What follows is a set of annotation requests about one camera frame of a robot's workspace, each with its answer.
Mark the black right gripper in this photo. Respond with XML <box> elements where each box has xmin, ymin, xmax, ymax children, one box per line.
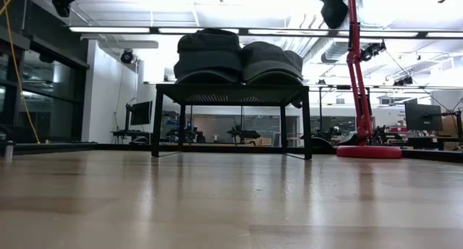
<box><xmin>299</xmin><ymin>0</ymin><xmax>349</xmax><ymax>30</ymax></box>

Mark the grey baseball cap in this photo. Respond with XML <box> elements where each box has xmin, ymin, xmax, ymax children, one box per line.
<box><xmin>240</xmin><ymin>41</ymin><xmax>304</xmax><ymax>80</ymax></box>
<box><xmin>284</xmin><ymin>49</ymin><xmax>304</xmax><ymax>72</ymax></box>

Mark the long ceiling light bar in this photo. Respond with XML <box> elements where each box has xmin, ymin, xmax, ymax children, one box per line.
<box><xmin>68</xmin><ymin>25</ymin><xmax>463</xmax><ymax>40</ymax></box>

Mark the black track spotlight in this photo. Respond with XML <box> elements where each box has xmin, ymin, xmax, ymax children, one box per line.
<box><xmin>360</xmin><ymin>41</ymin><xmax>387</xmax><ymax>62</ymax></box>
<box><xmin>392</xmin><ymin>76</ymin><xmax>415</xmax><ymax>87</ymax></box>

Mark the black perforated metal stand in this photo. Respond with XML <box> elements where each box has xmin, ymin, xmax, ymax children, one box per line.
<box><xmin>150</xmin><ymin>83</ymin><xmax>314</xmax><ymax>161</ymax></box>

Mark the black computer monitor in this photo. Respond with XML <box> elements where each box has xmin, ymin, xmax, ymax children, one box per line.
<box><xmin>129</xmin><ymin>100</ymin><xmax>153</xmax><ymax>127</ymax></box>
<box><xmin>404</xmin><ymin>102</ymin><xmax>444</xmax><ymax>132</ymax></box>

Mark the black background desk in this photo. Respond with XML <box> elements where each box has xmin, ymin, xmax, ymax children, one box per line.
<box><xmin>375</xmin><ymin>132</ymin><xmax>463</xmax><ymax>151</ymax></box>
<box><xmin>110</xmin><ymin>129</ymin><xmax>153</xmax><ymax>145</ymax></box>

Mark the brown cardboard box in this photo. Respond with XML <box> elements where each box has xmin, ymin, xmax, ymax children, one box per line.
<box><xmin>439</xmin><ymin>114</ymin><xmax>460</xmax><ymax>138</ymax></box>
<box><xmin>249</xmin><ymin>136</ymin><xmax>273</xmax><ymax>147</ymax></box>

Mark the yellow hanging cable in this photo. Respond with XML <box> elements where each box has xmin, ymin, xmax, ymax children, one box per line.
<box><xmin>0</xmin><ymin>0</ymin><xmax>41</xmax><ymax>144</ymax></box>

